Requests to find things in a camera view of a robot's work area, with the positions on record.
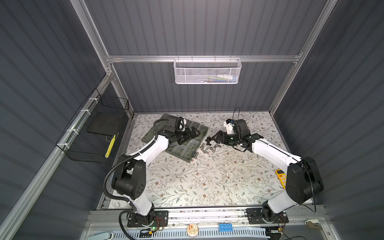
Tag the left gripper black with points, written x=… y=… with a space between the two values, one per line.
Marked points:
x=193 y=135

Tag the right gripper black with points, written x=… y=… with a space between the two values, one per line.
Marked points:
x=219 y=138

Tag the green compartment organizer box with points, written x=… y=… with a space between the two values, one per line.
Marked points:
x=188 y=149

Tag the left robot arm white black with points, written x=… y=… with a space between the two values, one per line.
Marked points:
x=126 y=181

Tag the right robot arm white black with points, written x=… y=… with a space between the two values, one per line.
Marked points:
x=303 y=179

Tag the markers in white basket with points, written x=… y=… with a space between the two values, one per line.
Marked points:
x=226 y=79

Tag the yellow calculator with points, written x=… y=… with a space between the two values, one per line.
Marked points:
x=282 y=177

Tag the blue toy brick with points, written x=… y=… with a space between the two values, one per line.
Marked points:
x=225 y=228

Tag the yellow marker in black basket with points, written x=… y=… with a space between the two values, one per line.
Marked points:
x=110 y=147

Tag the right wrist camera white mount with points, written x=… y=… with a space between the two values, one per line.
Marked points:
x=230 y=127

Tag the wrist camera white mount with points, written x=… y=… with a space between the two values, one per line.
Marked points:
x=230 y=127
x=182 y=124

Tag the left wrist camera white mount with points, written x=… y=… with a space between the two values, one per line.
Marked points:
x=182 y=124

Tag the white wire mesh basket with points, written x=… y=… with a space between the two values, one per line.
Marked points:
x=188 y=71

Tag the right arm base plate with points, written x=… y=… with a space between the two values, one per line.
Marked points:
x=262 y=216

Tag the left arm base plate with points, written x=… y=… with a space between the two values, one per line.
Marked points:
x=153 y=219

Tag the black wire mesh basket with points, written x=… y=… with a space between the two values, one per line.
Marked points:
x=87 y=138

